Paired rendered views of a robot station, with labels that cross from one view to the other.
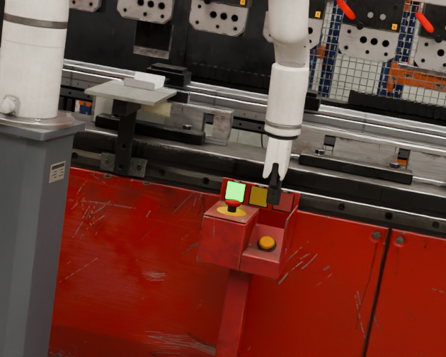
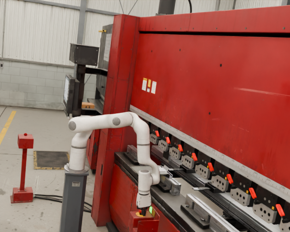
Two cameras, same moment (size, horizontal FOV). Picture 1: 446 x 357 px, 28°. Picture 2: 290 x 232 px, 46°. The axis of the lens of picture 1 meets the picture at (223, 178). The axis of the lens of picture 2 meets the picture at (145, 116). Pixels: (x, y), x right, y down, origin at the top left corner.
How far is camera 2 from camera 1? 2.20 m
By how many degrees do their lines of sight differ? 56
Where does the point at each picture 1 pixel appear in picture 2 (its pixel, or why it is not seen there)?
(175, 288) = not seen: outside the picture
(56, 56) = (77, 155)
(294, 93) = (140, 180)
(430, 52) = (215, 179)
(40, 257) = (70, 204)
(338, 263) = not seen: outside the picture
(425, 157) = (213, 221)
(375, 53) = (202, 175)
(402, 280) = not seen: outside the picture
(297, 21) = (140, 157)
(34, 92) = (71, 163)
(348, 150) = (196, 209)
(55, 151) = (74, 178)
